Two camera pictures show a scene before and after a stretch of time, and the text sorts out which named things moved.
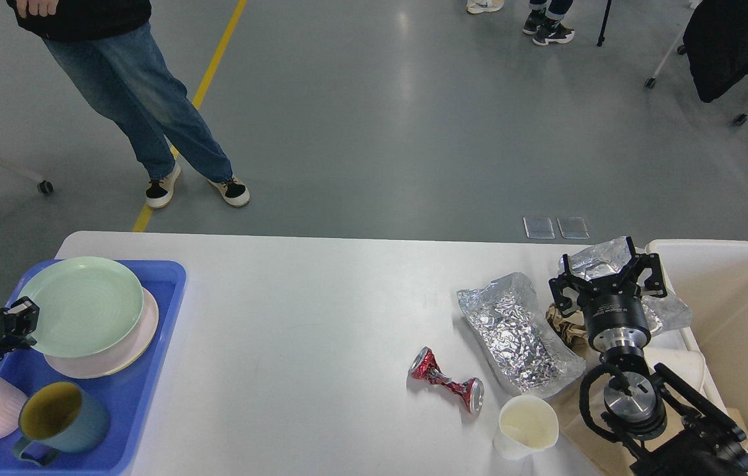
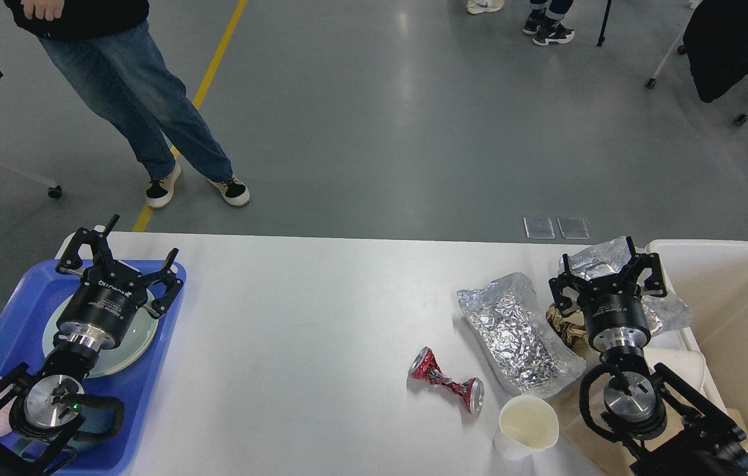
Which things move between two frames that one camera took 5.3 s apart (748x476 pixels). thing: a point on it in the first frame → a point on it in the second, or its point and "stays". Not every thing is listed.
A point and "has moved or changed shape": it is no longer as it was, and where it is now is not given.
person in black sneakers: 544,19 stays
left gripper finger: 22,316 → 174,285
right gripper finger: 558,283 stays
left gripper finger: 14,342 → 101,249
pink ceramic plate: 115,361 stays
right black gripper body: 614,316 stays
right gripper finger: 628,280 stays
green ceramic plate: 86,305 has moved or changed shape
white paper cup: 527,424 stays
